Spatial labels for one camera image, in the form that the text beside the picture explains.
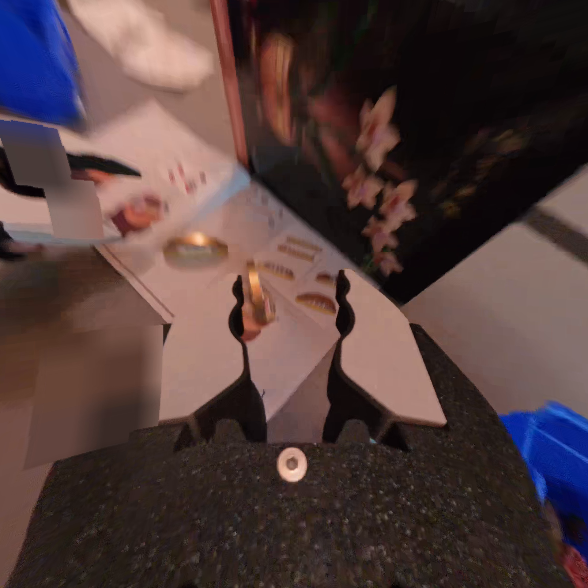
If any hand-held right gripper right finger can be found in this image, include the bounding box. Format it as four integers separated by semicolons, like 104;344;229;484
322;269;449;451

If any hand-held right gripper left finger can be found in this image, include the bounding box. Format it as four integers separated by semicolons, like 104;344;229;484
159;274;269;443

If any brick pot model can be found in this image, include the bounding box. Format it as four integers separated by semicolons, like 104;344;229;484
109;196;172;237

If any white paper sheet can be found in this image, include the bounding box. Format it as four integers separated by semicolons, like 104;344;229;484
66;0;218;92

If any white instruction booklet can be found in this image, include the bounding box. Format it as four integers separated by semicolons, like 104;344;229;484
0;100;377;428

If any black flower print box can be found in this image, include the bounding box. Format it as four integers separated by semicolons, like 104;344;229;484
212;0;588;306

